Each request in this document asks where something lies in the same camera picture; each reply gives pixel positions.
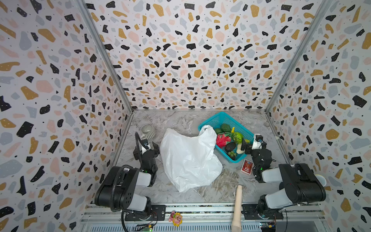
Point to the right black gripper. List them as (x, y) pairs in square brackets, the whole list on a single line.
[(256, 151)]

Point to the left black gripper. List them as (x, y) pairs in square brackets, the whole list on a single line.
[(146, 152)]

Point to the cream white fruit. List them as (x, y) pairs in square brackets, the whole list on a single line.
[(241, 147)]

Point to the white plastic bag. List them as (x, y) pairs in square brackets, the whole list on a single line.
[(190, 162)]

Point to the red dragon fruit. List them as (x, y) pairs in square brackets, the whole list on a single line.
[(223, 139)]

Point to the light green round fruit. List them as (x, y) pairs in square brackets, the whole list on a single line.
[(237, 137)]

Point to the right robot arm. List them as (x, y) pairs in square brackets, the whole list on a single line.
[(297, 184)]

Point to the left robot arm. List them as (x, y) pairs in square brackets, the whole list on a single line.
[(117, 190)]

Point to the red card box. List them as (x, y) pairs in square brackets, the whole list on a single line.
[(247, 167)]

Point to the green grapes bunch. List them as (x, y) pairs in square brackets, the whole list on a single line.
[(232, 155)]

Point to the dark green avocado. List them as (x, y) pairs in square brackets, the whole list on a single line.
[(225, 127)]

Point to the teal plastic basket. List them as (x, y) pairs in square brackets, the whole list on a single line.
[(220, 118)]

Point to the white mesh strainer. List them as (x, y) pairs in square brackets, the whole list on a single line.
[(321, 179)]

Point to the pink yellow flower toy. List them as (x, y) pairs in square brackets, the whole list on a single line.
[(175, 218)]

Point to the beige wooden rolling pin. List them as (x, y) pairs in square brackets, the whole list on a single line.
[(236, 225)]

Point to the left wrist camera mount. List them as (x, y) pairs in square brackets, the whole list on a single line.
[(145, 145)]

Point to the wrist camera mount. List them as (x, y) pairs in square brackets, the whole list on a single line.
[(145, 145), (258, 142)]

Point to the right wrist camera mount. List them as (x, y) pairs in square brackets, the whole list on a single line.
[(258, 142)]

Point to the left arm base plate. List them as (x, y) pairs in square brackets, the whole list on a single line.
[(154, 213)]

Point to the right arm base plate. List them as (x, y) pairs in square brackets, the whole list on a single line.
[(256, 212)]

